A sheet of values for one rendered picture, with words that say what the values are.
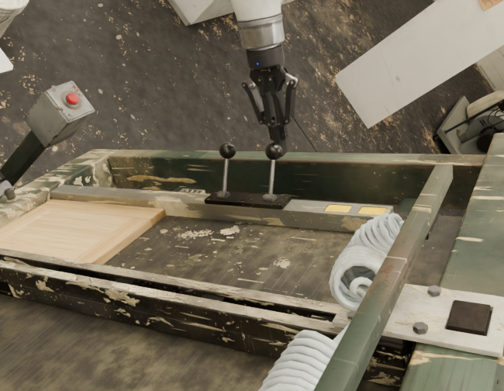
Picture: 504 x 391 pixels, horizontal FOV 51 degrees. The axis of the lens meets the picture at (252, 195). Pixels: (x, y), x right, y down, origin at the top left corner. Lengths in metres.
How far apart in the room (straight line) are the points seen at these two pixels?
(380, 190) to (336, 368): 0.93
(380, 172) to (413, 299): 0.61
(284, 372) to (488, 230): 0.49
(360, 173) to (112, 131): 1.96
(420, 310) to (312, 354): 0.25
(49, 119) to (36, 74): 1.27
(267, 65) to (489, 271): 0.59
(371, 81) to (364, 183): 3.71
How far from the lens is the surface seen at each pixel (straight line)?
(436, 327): 0.66
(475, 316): 0.67
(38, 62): 3.07
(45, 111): 1.75
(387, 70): 4.91
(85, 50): 3.28
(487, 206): 0.93
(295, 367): 0.46
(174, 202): 1.27
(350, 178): 1.30
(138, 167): 1.66
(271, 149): 1.14
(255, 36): 1.09
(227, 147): 1.20
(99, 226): 1.32
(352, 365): 0.39
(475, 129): 6.37
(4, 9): 2.68
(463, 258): 0.80
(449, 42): 4.75
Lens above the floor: 2.21
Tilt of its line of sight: 40 degrees down
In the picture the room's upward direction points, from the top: 58 degrees clockwise
